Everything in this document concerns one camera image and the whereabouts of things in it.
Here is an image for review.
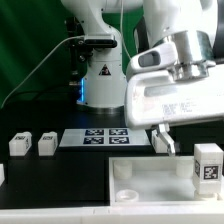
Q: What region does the white square tabletop part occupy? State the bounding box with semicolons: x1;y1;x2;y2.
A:
108;155;224;205

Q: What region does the white fiducial marker plate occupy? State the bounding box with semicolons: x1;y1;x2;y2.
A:
60;128;150;147

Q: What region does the white cable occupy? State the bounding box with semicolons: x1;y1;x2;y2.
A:
0;34;86;109

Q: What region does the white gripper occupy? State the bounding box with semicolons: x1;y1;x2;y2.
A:
124;43;224;156

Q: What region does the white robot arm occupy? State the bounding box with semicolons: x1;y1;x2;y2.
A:
61;0;224;154

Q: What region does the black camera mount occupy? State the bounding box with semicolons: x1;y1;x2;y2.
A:
65;17;92;86

